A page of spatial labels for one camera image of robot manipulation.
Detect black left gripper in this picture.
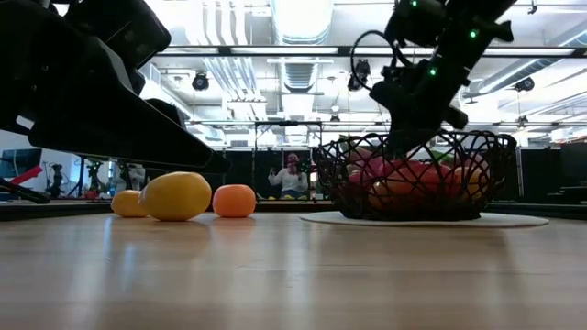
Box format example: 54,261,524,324
0,0,216,169

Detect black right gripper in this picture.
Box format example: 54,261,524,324
369,59,469,157

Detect green pepper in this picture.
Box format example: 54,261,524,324
428,149,455,165

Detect orange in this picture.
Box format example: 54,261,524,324
212,183,258,219

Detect long red pepper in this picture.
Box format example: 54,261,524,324
389,162,455,203

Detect pink dragon fruit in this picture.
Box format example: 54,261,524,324
341,135,391,184

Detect large yellow lemon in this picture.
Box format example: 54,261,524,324
138,170,213,223

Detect orange-yellow mango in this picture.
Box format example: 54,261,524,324
369,176,416,212

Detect pink peach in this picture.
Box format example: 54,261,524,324
453,150,490,203

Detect small yellow lemon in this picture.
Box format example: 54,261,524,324
110,189,149,219

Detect person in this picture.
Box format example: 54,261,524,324
268,152,312,199

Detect red object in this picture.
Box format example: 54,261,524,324
8,164,45,187

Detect dark monitor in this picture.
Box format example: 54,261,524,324
0,148,43,180

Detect white plate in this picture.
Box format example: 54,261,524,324
299,210,550,229

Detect black partition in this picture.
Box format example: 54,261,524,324
517,142,587,205

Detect black wire basket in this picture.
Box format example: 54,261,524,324
312,129,518,222

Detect black hanging ceiling camera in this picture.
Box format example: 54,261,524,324
191,71,211,92
513,76,536,93
347,58,371,92

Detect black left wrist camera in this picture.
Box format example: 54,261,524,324
63,0,172,70

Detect right wrist cable loop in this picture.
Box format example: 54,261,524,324
350,29,404,93

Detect thick black cable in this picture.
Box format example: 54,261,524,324
0,177,50,205

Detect black overhead frame bar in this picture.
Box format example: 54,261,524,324
153,44,587,60

